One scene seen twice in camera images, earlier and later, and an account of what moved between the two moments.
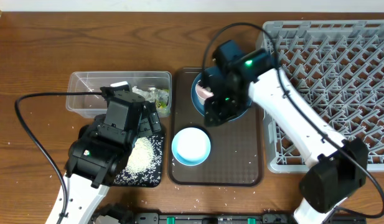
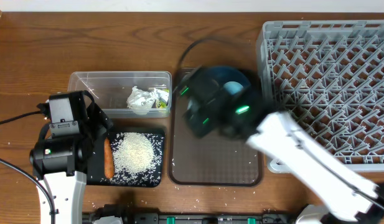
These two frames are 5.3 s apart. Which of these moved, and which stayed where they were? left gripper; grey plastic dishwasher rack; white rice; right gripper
Moved: right gripper; left gripper
Stayed: grey plastic dishwasher rack; white rice
